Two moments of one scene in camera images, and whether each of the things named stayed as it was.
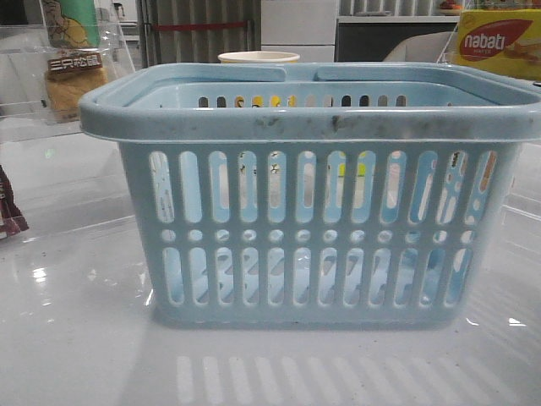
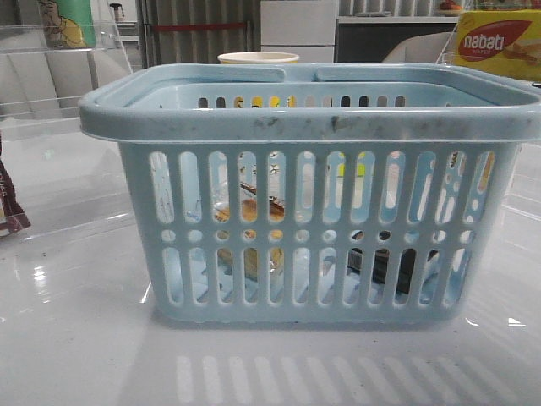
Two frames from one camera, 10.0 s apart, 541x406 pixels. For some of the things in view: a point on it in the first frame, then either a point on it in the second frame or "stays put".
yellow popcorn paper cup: [259, 57] stays put
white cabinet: [308, 28] stays put
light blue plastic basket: [372, 195] stays put
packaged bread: [71, 72] to [248, 212]
